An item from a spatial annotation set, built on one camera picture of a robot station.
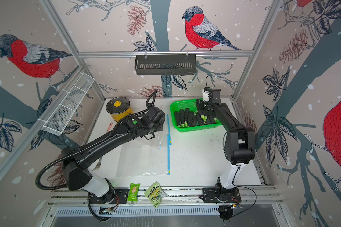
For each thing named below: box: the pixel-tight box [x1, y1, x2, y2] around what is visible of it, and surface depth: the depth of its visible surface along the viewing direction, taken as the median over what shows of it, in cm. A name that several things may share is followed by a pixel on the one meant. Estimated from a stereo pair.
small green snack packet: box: [126, 183, 141, 202], surface depth 76 cm
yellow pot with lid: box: [106, 96, 135, 122], surface depth 102 cm
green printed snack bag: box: [143, 181, 167, 209], surface depth 75 cm
